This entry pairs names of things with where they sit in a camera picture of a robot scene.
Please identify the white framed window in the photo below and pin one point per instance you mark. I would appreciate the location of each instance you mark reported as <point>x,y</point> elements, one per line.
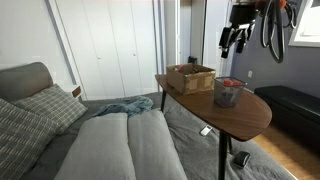
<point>307,32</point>

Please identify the black bench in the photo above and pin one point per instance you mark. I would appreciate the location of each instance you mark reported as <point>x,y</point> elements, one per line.
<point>295,112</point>

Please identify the teal crumpled blanket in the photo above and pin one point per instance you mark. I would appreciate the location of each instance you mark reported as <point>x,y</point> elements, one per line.
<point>131,107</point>

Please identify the brown cardboard box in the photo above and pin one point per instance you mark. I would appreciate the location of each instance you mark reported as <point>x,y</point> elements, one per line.
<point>190,78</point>

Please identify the light grey folded duvet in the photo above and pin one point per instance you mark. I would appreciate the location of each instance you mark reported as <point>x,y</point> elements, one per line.
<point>118,147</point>

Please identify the grey striped pillow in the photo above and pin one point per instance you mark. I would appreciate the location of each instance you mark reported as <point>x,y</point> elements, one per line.
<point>23,138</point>

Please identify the white closet doors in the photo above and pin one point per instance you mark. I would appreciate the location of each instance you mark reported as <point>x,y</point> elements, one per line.
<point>113,45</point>

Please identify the grey mesh metal basket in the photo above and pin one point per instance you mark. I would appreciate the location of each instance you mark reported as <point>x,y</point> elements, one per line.
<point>219,89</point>

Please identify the white remote control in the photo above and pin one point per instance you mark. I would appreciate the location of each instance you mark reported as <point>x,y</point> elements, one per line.
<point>205,130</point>

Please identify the dark grey bed sheet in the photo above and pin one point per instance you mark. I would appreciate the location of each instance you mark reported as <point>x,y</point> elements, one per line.
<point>198,154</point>

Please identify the small black device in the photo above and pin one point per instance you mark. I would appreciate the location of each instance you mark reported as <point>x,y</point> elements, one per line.
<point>241,159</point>

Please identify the white nightstand wooden front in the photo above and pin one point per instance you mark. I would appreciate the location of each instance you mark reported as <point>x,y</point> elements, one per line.
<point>74,90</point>

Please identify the grey upholstered headboard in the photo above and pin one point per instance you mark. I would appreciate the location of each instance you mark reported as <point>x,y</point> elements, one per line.
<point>23,81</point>

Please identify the grey plaid pillow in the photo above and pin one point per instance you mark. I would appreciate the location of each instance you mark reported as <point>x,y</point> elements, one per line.
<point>55,104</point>

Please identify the orange capped glue stick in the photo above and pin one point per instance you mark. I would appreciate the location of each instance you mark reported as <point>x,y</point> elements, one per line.
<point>237,85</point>

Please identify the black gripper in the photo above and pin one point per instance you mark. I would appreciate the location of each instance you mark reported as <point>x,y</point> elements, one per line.
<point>242,19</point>

